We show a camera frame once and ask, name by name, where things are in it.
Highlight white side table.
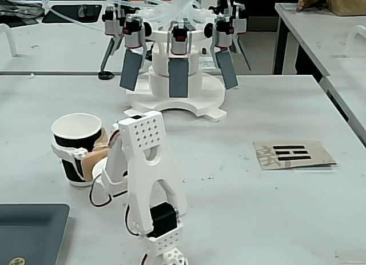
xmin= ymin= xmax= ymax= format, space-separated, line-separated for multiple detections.
xmin=274 ymin=2 xmax=366 ymax=146

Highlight printed paper sheets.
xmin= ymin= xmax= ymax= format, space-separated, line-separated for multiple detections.
xmin=281 ymin=3 xmax=323 ymax=12

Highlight printed cardboard card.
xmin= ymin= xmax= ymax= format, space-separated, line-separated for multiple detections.
xmin=253 ymin=140 xmax=338 ymax=171

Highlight black paper cup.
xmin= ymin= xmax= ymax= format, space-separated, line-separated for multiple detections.
xmin=51 ymin=113 xmax=103 ymax=187

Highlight dark crumpled plastic clutter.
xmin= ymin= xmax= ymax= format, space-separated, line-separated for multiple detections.
xmin=0 ymin=0 xmax=39 ymax=19

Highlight gray plastic tray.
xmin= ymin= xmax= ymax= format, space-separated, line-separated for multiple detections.
xmin=0 ymin=203 xmax=71 ymax=265

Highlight pump unit with thin leg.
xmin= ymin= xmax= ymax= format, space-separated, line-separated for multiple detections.
xmin=99 ymin=5 xmax=124 ymax=74
xmin=233 ymin=2 xmax=253 ymax=71

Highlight white round machine base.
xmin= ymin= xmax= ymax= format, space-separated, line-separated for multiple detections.
xmin=123 ymin=29 xmax=228 ymax=123

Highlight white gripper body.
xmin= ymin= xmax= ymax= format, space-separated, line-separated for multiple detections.
xmin=90 ymin=157 xmax=129 ymax=202

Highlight pump unit with gray paddle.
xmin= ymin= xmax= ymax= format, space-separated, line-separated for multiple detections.
xmin=168 ymin=24 xmax=192 ymax=99
xmin=119 ymin=15 xmax=147 ymax=92
xmin=212 ymin=15 xmax=240 ymax=91

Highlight clear tube bundle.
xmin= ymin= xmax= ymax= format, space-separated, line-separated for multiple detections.
xmin=42 ymin=0 xmax=218 ymax=30

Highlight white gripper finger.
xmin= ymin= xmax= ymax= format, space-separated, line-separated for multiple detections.
xmin=51 ymin=143 xmax=89 ymax=181

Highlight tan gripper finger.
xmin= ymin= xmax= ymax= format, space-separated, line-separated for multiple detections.
xmin=81 ymin=127 xmax=111 ymax=182

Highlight small printed paper label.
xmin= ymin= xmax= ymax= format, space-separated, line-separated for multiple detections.
xmin=198 ymin=56 xmax=216 ymax=70

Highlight brown paper bag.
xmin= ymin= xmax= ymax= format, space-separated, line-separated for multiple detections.
xmin=325 ymin=0 xmax=366 ymax=17

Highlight white arch handle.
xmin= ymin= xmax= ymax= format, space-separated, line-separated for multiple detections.
xmin=0 ymin=23 xmax=18 ymax=58
xmin=347 ymin=25 xmax=366 ymax=58

